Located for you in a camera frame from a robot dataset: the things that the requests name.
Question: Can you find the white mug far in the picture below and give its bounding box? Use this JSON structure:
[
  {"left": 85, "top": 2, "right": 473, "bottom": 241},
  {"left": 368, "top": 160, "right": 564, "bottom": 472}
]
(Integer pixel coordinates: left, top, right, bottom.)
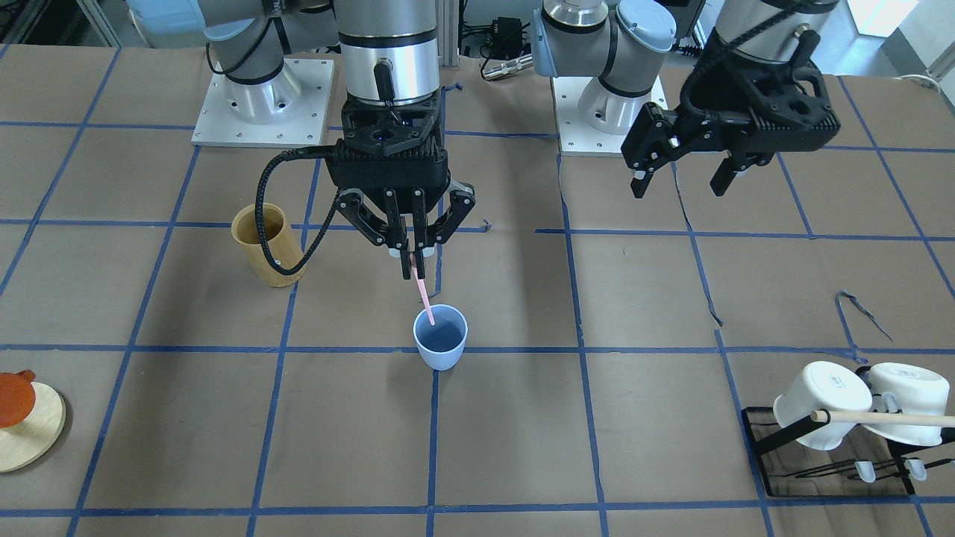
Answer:
[{"left": 864, "top": 362, "right": 951, "bottom": 448}]

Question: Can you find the orange cup on stand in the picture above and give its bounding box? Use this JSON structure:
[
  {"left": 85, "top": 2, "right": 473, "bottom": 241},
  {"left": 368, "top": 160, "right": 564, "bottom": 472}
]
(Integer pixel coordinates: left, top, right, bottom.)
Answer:
[{"left": 1, "top": 369, "right": 37, "bottom": 429}]

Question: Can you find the white mug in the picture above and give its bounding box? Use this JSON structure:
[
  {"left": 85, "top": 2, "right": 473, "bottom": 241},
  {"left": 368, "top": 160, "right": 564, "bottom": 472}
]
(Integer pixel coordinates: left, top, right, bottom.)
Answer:
[
  {"left": 864, "top": 362, "right": 951, "bottom": 448},
  {"left": 773, "top": 361, "right": 872, "bottom": 427}
]

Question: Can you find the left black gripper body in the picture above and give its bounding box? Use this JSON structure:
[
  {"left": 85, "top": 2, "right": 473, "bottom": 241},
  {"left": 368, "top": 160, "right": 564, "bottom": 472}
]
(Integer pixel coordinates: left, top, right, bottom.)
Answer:
[{"left": 675, "top": 37, "right": 840, "bottom": 160}]

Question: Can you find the black wire mug rack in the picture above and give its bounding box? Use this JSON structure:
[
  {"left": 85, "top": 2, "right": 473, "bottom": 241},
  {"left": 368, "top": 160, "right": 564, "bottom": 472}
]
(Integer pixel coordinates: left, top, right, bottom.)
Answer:
[{"left": 742, "top": 365, "right": 953, "bottom": 497}]

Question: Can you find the bamboo cylinder holder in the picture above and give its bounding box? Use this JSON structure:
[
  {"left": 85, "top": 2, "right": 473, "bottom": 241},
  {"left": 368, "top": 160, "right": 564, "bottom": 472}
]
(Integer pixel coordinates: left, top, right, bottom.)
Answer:
[{"left": 231, "top": 203, "right": 307, "bottom": 288}]

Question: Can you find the white mug near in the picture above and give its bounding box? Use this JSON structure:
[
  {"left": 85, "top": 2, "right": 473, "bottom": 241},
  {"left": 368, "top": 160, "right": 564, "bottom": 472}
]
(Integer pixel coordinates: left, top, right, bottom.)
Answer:
[{"left": 773, "top": 361, "right": 872, "bottom": 427}]

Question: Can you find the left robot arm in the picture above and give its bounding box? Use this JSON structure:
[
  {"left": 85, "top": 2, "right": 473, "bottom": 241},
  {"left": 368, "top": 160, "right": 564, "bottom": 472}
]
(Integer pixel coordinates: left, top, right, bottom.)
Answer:
[{"left": 530, "top": 1, "right": 840, "bottom": 198}]

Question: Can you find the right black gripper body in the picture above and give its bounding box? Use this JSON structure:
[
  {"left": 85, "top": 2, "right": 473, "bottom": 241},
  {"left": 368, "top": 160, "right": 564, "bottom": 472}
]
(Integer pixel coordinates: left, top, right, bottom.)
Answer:
[{"left": 325, "top": 96, "right": 449, "bottom": 195}]

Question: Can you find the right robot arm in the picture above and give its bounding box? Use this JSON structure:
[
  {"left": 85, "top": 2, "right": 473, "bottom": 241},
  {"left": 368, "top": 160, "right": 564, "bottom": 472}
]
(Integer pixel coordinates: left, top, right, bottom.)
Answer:
[{"left": 128, "top": 1, "right": 475, "bottom": 280}]

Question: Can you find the light blue plastic cup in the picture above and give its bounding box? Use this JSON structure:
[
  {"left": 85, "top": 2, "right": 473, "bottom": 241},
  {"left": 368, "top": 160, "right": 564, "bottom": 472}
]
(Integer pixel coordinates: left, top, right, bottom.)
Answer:
[{"left": 413, "top": 304, "right": 469, "bottom": 371}]

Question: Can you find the pink chopstick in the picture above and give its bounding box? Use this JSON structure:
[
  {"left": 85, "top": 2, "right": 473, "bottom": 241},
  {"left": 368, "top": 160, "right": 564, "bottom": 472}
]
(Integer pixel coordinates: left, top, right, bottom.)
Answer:
[{"left": 410, "top": 258, "right": 436, "bottom": 326}]

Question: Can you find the aluminium frame post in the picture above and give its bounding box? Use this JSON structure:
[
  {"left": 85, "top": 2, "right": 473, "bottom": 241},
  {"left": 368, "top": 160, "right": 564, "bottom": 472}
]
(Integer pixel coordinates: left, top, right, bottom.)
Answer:
[{"left": 434, "top": 0, "right": 461, "bottom": 70}]

